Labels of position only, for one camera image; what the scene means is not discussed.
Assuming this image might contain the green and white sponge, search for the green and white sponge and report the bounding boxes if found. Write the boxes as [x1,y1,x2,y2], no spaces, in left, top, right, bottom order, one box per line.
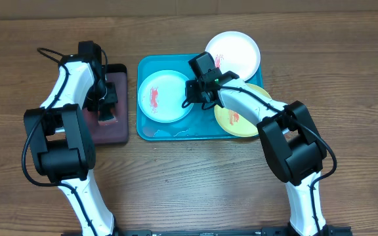
[98,109,117,126]

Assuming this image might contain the yellow-green plate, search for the yellow-green plate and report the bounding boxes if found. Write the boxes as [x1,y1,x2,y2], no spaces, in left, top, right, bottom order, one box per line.
[214,89,265,138]

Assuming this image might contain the light blue plate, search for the light blue plate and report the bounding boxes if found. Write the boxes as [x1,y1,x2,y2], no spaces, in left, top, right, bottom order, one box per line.
[138,70,194,123]

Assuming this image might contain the white plate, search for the white plate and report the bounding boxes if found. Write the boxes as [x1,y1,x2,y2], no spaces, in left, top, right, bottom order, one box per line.
[205,31,261,81]

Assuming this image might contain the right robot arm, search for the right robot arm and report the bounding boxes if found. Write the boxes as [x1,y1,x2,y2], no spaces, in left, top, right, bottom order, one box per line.
[182,71,328,235]

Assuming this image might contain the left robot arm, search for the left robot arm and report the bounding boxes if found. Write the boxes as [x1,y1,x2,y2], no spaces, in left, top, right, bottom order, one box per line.
[21,53,119,235]

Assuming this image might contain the black water tray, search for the black water tray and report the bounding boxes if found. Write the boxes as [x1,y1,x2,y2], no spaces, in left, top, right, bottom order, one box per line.
[83,64,129,145]

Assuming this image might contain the teal plastic tray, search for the teal plastic tray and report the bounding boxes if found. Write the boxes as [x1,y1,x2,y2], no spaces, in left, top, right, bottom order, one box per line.
[136,54,264,142]

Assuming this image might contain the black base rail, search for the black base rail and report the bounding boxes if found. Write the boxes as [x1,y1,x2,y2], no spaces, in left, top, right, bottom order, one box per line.
[113,226,353,236]

